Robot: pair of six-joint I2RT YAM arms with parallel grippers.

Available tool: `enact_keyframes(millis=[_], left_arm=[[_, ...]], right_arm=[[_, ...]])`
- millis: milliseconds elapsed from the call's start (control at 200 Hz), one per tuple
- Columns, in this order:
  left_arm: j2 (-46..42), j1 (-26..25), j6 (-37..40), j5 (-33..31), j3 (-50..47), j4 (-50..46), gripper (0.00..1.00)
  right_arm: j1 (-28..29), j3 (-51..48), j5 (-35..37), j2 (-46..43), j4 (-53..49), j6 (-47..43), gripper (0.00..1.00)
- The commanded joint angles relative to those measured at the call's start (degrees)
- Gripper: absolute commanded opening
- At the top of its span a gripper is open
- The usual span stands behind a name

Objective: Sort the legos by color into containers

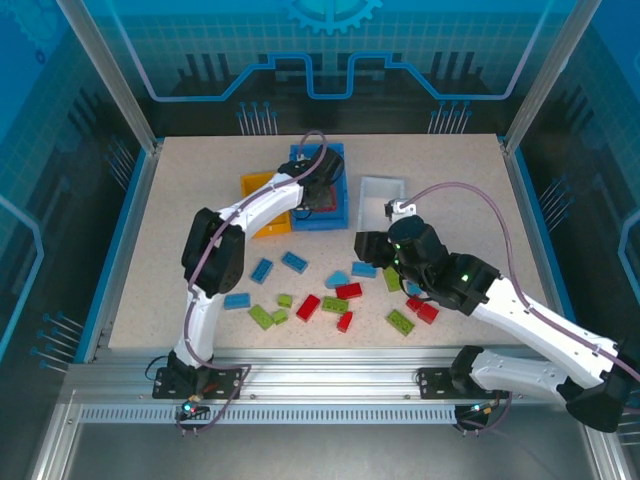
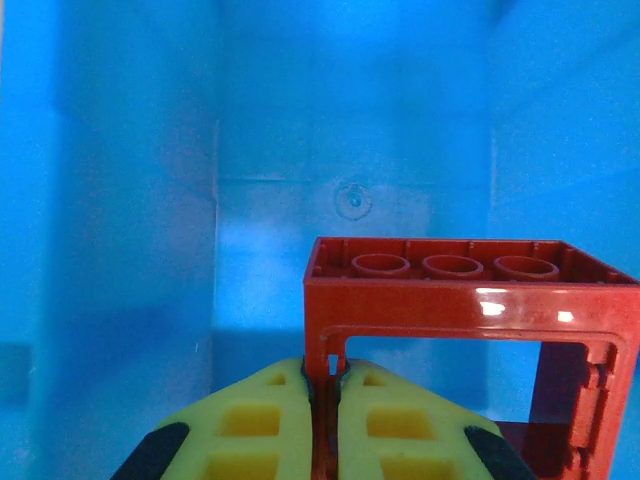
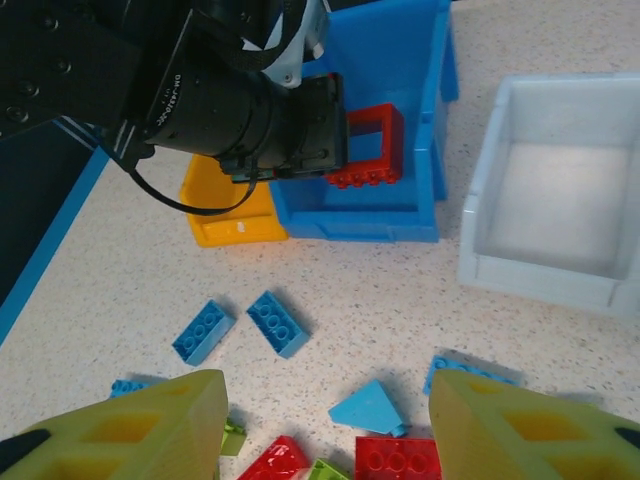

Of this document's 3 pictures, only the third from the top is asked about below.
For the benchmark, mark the red lego window frame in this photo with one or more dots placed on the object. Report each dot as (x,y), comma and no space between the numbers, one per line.
(392,145)

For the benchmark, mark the translucent red lego brick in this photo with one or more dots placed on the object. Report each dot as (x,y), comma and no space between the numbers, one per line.
(275,462)

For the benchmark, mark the blue lego brick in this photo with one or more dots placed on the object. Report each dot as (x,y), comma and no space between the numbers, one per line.
(202,332)
(460,366)
(277,324)
(127,387)

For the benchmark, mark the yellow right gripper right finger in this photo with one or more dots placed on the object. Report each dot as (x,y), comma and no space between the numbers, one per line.
(480,440)

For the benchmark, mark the white plastic bin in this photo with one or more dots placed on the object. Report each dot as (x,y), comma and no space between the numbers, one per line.
(555,200)

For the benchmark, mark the blue plastic bin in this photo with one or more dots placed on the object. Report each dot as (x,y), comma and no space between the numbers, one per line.
(395,50)

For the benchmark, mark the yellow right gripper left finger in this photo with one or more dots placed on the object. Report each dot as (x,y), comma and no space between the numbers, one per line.
(150,440)

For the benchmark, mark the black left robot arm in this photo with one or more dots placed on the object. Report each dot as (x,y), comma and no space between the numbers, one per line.
(75,60)

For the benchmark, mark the blue lego slope piece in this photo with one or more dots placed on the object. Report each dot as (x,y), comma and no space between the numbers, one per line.
(367,407)

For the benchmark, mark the lime green lego brick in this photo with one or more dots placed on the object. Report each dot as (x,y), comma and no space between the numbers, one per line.
(232,440)
(325,471)

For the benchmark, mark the black mat with blue border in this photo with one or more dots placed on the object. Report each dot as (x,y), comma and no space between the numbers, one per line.
(35,200)

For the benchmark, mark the yellow plastic bin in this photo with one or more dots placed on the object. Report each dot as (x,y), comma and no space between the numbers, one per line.
(235,232)

